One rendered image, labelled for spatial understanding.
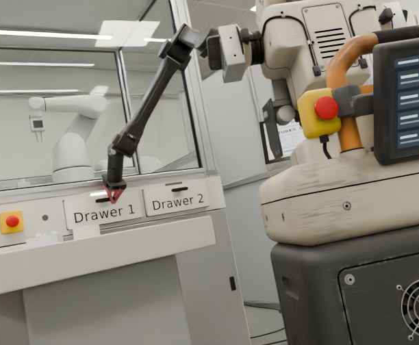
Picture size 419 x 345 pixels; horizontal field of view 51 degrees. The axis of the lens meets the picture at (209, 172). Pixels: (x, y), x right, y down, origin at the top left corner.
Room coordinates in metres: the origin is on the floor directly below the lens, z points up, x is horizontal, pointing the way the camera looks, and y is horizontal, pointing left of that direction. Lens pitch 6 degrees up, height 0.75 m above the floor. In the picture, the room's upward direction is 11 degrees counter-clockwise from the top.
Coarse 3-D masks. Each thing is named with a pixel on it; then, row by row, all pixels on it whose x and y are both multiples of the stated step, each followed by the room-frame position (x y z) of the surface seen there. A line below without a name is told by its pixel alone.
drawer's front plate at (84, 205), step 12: (132, 192) 1.74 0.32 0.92; (72, 204) 1.62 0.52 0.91; (84, 204) 1.65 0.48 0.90; (96, 204) 1.67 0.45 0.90; (108, 204) 1.69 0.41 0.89; (120, 204) 1.72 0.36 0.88; (132, 204) 1.74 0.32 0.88; (72, 216) 1.62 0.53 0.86; (84, 216) 1.64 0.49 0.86; (108, 216) 1.69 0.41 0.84; (120, 216) 1.71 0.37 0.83; (132, 216) 1.74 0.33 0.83; (72, 228) 1.62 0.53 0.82
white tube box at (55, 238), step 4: (44, 236) 1.24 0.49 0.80; (48, 236) 1.25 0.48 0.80; (52, 236) 1.25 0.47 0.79; (56, 236) 1.25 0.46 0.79; (60, 236) 1.33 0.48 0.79; (28, 240) 1.24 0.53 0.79; (32, 240) 1.24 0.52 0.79; (36, 240) 1.24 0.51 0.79; (40, 240) 1.24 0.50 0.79; (44, 240) 1.24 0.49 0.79; (48, 240) 1.25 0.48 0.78; (52, 240) 1.25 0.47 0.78; (56, 240) 1.25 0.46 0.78; (60, 240) 1.31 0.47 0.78; (28, 244) 1.24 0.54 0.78; (32, 244) 1.24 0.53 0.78; (36, 244) 1.24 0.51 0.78; (40, 244) 1.24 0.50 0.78; (44, 244) 1.24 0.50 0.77
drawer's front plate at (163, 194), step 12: (144, 192) 1.77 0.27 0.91; (156, 192) 1.80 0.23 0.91; (168, 192) 1.82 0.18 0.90; (180, 192) 1.85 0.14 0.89; (192, 192) 1.88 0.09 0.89; (204, 192) 1.91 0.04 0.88; (144, 204) 1.78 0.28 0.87; (156, 204) 1.79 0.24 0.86; (192, 204) 1.87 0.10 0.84; (204, 204) 1.90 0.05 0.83
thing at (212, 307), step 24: (192, 216) 1.89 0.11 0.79; (216, 216) 1.95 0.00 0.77; (216, 240) 1.94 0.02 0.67; (192, 264) 1.87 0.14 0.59; (216, 264) 1.93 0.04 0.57; (192, 288) 1.86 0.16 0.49; (216, 288) 1.91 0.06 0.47; (192, 312) 1.85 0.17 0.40; (216, 312) 1.90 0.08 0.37; (240, 312) 1.96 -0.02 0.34; (192, 336) 1.84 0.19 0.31; (216, 336) 1.89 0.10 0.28; (240, 336) 1.95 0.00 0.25
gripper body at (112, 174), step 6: (108, 168) 1.60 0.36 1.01; (114, 168) 1.59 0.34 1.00; (120, 168) 1.59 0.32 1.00; (108, 174) 1.60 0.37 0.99; (114, 174) 1.59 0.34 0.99; (120, 174) 1.61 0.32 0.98; (108, 180) 1.61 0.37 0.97; (114, 180) 1.60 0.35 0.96; (120, 180) 1.62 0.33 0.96; (114, 186) 1.59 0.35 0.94; (126, 186) 1.62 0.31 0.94
